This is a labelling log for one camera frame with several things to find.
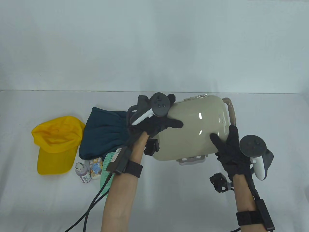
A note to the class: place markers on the person's left hand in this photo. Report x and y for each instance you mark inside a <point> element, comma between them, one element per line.
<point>154,125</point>

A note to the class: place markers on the person's right hand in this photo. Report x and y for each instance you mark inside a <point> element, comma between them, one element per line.
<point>231,154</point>

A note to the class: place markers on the beige hard-shell suitcase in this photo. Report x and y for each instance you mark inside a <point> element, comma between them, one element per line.
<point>190,130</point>

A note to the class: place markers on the green mesh pouch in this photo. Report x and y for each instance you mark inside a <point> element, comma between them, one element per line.
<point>106,176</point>

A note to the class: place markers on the small purple bottle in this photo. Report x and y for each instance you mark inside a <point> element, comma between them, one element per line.
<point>82,171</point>

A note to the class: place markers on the person's right forearm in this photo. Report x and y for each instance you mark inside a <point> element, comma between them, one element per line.
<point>245,198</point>

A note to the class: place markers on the person's left forearm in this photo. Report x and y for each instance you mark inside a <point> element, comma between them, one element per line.
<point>120,203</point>

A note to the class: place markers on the grey left hand controller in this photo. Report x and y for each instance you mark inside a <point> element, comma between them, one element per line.
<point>160,105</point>

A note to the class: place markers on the grey hand controller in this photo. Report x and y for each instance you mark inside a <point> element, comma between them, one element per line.
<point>253,145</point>
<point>160,105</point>

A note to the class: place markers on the grey right hand controller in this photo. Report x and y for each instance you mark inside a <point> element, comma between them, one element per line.
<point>253,145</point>

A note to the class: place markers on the black left wrist box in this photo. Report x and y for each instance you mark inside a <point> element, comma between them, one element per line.
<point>118,160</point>

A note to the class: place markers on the black wrist box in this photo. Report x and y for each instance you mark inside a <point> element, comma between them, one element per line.
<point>264,213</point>
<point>118,160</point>

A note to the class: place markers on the folded dark teal shorts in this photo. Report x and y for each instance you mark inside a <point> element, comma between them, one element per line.
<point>103,130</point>

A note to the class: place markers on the black right wrist box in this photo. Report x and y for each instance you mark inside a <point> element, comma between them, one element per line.
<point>264,213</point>

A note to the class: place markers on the yellow cap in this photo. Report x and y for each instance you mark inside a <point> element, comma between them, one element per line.
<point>55,154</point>

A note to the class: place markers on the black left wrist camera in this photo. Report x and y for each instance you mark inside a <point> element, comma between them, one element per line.
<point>150,147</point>

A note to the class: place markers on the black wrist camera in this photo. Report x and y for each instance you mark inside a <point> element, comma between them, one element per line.
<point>218,182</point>
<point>150,147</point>

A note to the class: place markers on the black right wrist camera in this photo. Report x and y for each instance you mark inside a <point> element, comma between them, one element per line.
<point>218,182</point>

